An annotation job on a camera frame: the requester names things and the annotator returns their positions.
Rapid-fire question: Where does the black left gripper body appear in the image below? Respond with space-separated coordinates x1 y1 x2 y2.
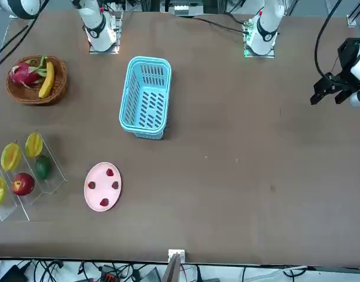
338 38 360 78

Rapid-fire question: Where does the light blue plastic basket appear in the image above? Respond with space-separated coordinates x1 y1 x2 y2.
119 56 172 140

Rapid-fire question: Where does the clear acrylic tiered display stand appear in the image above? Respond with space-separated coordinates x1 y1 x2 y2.
0 133 69 221

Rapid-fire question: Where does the brown wicker basket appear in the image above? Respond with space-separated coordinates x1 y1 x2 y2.
6 55 68 106

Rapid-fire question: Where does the pink round plate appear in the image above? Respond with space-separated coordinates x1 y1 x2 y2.
83 162 123 212

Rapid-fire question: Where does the yellow banana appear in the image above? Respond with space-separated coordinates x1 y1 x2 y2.
38 61 55 99

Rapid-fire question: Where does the red and black device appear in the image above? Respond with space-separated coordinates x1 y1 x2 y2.
99 264 122 282

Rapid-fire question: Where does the dark green avocado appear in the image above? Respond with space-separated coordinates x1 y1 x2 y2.
35 155 51 180

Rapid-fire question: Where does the pink dragon fruit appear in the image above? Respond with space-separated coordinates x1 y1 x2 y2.
8 56 48 89

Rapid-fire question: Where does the red apple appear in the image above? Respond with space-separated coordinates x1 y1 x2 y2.
11 172 36 197

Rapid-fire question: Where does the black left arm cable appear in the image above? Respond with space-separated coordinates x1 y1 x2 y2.
314 0 345 79

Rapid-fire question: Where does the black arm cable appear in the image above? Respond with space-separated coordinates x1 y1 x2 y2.
0 0 51 73
314 0 345 79

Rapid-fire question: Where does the aluminium frame rail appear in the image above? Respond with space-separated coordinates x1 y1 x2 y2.
346 0 360 27

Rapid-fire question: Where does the black left base cable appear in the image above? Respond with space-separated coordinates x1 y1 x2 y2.
193 16 247 33

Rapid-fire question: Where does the aluminium camera post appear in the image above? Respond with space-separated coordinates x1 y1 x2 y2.
163 249 186 282

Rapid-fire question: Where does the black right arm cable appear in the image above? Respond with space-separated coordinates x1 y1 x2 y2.
0 0 51 73

